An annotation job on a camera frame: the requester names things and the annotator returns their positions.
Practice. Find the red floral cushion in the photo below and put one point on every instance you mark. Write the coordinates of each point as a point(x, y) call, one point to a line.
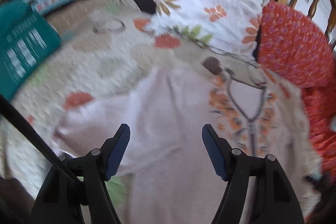
point(294, 45)

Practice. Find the heart patterned quilt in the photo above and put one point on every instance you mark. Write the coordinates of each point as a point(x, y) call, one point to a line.
point(105, 64)

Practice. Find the red floral cloth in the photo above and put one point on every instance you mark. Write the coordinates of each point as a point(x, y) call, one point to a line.
point(323, 113)

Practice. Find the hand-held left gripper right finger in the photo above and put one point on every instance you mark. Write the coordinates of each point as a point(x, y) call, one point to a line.
point(212, 153)

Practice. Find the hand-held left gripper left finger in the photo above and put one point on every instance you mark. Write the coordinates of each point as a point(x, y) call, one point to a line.
point(119, 151)

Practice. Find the teal towel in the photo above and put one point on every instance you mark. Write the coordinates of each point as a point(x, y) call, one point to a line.
point(13, 8)

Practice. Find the pale pink embroidered top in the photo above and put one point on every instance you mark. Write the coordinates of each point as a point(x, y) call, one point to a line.
point(168, 113)

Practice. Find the teal cardboard box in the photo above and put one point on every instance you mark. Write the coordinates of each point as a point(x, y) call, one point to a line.
point(23, 50)

